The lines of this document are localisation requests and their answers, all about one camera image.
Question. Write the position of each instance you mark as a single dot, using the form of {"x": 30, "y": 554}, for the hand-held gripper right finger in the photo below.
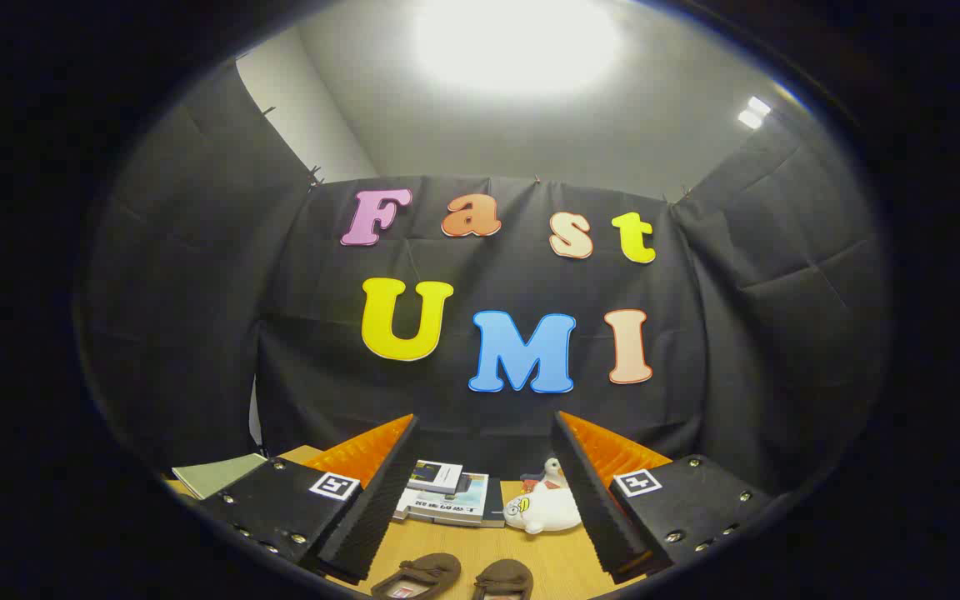
{"x": 597, "y": 508}

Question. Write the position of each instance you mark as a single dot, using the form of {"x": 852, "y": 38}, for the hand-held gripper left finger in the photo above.
{"x": 372, "y": 508}

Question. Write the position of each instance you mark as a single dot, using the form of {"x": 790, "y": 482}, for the brown fuzzy shoe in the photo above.
{"x": 505, "y": 575}
{"x": 426, "y": 568}

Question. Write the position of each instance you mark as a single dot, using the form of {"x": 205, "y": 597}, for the green fabric storage box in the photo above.
{"x": 217, "y": 475}

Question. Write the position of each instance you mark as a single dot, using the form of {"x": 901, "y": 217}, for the white plush toy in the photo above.
{"x": 551, "y": 508}

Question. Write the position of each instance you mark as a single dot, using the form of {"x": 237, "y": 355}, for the penguin plush toy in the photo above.
{"x": 553, "y": 471}

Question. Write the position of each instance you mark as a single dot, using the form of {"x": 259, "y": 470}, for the small dark-cover book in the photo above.
{"x": 437, "y": 477}

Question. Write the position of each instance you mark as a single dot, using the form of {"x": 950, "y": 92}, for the light blue cover book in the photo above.
{"x": 463, "y": 500}

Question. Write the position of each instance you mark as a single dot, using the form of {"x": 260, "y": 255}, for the dark grey book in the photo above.
{"x": 497, "y": 500}

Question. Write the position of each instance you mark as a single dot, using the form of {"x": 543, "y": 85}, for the small ceiling light panel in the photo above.
{"x": 760, "y": 105}
{"x": 749, "y": 120}

